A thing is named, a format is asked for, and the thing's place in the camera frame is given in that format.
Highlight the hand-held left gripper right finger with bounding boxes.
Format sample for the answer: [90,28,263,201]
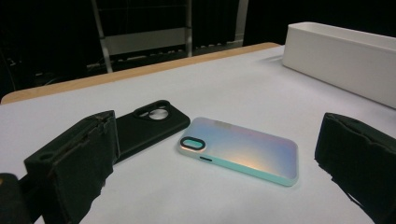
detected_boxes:
[314,112,396,224]

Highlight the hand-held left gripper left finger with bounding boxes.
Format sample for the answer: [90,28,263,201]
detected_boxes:
[23,109,121,224]

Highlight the black phone case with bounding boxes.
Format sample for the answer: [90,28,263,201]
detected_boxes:
[114,99,191,164]

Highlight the white plastic bin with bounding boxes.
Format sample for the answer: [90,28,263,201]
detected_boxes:
[281,21,396,110]

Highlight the iridescent phone case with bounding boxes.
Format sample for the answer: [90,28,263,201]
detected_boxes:
[177,117,300,188]

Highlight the white table mat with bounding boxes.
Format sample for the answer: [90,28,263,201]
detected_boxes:
[0,45,396,224]

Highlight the white metal stand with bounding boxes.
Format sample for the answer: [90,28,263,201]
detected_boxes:
[90,0,250,75]

